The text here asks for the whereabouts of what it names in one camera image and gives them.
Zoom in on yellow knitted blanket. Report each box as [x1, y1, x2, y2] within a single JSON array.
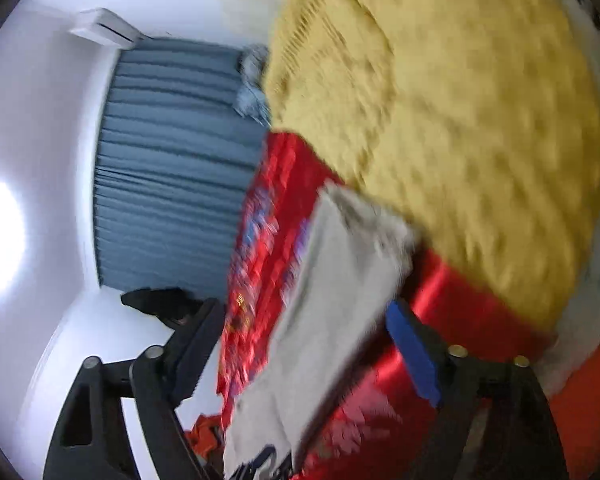
[[265, 0, 600, 332]]

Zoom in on white air conditioner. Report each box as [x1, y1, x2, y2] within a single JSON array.
[[70, 8, 142, 50]]

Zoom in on beige pants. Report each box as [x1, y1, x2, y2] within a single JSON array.
[[223, 182, 419, 477]]

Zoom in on striped blue white cloth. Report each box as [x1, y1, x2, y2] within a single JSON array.
[[233, 44, 271, 128]]

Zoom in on blue-grey curtain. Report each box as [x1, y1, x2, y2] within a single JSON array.
[[93, 38, 266, 299]]

